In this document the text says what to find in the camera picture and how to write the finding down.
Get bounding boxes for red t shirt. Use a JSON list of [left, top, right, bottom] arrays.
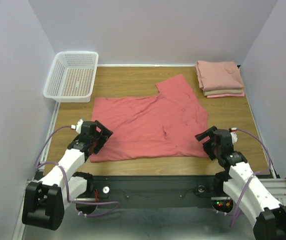
[[90, 75, 208, 163]]

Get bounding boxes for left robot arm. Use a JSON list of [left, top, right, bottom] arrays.
[[21, 119, 113, 231]]

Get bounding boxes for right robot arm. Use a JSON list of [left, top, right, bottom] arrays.
[[195, 126, 286, 240]]

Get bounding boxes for pink folded shirt bottom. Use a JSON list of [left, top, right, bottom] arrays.
[[207, 92, 245, 99]]

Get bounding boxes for pink folded shirt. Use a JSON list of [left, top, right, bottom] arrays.
[[195, 60, 244, 92], [207, 92, 245, 99]]

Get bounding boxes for pink folded shirt top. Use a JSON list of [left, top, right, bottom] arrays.
[[195, 60, 244, 92]]

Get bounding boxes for white plastic basket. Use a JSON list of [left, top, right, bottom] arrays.
[[43, 51, 99, 103]]

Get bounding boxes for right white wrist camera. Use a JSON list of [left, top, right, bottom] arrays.
[[229, 127, 238, 144]]

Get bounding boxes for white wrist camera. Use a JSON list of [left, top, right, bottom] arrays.
[[229, 127, 238, 144], [70, 118, 84, 133]]

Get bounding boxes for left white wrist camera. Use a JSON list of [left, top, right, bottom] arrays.
[[70, 118, 84, 133]]

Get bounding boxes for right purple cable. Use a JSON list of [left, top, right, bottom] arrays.
[[216, 129, 272, 228]]

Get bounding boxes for purple cable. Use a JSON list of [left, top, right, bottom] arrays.
[[216, 129, 272, 228], [34, 125, 120, 218]]

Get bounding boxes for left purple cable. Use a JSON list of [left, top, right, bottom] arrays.
[[34, 125, 120, 218]]

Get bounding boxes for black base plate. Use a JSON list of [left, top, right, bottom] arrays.
[[75, 174, 233, 210]]

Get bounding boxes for aluminium frame rail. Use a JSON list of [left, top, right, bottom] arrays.
[[21, 113, 286, 240]]

